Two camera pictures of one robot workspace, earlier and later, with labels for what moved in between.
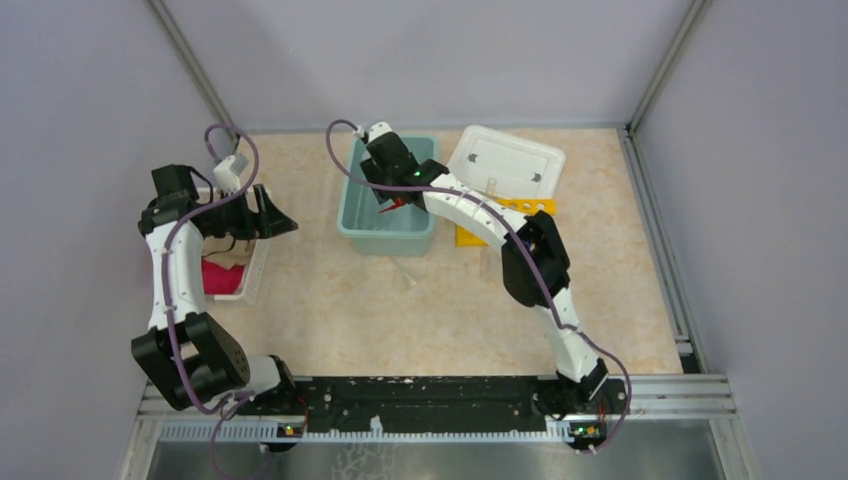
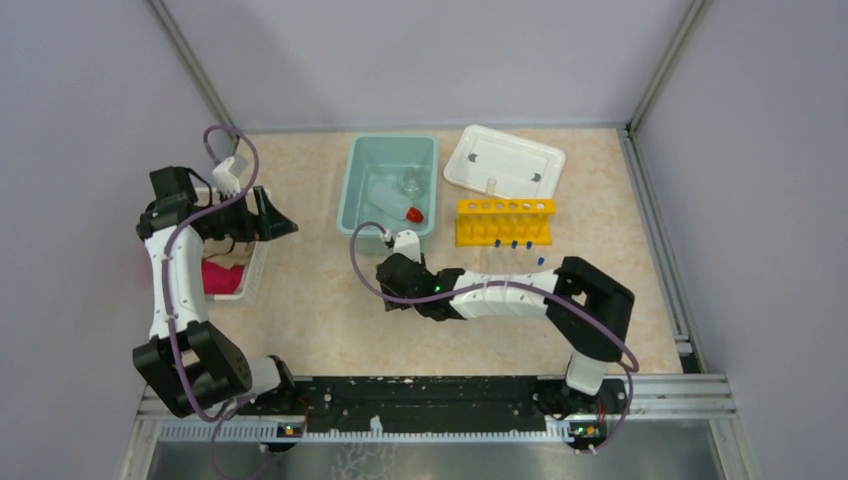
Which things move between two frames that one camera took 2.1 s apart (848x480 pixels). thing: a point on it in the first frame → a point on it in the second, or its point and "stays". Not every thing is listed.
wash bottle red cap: [398, 203] → [414, 214]
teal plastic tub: [403, 231] stays
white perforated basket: [253, 281] stays
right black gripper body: [372, 172] → [387, 291]
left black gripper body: [234, 217] stays
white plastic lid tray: [521, 169] stays
